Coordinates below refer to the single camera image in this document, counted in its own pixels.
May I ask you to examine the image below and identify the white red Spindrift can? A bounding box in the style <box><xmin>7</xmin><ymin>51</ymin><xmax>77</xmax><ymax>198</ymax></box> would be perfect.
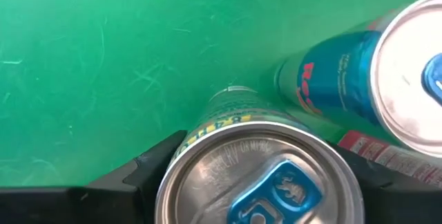
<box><xmin>337</xmin><ymin>129</ymin><xmax>442</xmax><ymax>188</ymax></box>

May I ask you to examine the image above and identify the blue silver Red Bull can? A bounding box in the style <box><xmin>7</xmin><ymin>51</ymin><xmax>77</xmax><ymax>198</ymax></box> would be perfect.
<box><xmin>154</xmin><ymin>85</ymin><xmax>365</xmax><ymax>224</ymax></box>
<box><xmin>274</xmin><ymin>0</ymin><xmax>442</xmax><ymax>158</ymax></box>

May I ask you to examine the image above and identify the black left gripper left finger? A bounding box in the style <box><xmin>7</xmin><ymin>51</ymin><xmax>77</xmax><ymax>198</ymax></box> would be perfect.
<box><xmin>0</xmin><ymin>129</ymin><xmax>187</xmax><ymax>224</ymax></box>

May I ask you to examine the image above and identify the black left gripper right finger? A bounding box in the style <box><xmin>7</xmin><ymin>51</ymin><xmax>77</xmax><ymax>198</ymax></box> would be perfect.
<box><xmin>331</xmin><ymin>143</ymin><xmax>442</xmax><ymax>224</ymax></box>

